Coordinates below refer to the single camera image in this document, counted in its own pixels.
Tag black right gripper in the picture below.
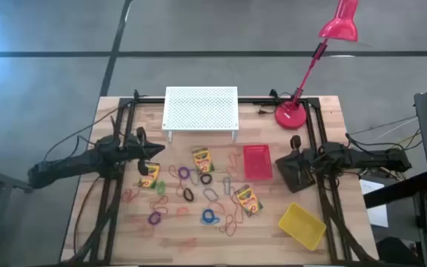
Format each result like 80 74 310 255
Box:
278 135 328 186

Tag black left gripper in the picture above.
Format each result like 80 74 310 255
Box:
122 126 165 177

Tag crayon box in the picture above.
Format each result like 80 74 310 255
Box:
138 162 162 189
234 184 264 217
192 147 215 174

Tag red rubber band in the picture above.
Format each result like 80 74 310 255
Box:
122 188 141 204
168 164 185 198
218 214 239 238
228 151 245 168
229 186 245 225
149 194 170 215
225 165 245 182

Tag red plastic basket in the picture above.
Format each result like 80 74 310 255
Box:
242 144 274 181

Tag thin blue rubber band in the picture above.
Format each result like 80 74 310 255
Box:
222 176 234 197
188 168 202 187
202 187 220 202

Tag yellow plastic basket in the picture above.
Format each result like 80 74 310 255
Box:
278 202 328 251

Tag blue coil wrist keychain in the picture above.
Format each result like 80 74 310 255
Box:
201 208 216 225

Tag red desk lamp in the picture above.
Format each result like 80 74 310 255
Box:
274 0 360 131

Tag black desk beam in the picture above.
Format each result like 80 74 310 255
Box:
363 171 427 209

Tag black lamp power plug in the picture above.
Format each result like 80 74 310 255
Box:
256 105 278 116

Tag white perforated metal shelf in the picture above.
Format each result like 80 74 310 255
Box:
161 86 239 142

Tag white paper sheet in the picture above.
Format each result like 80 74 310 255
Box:
360 179 389 228

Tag white cable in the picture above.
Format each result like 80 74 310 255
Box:
348 116 419 145

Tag brown cable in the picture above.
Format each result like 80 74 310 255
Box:
73 174 102 257

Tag yellow cable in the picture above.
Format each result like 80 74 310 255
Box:
394 132 422 148

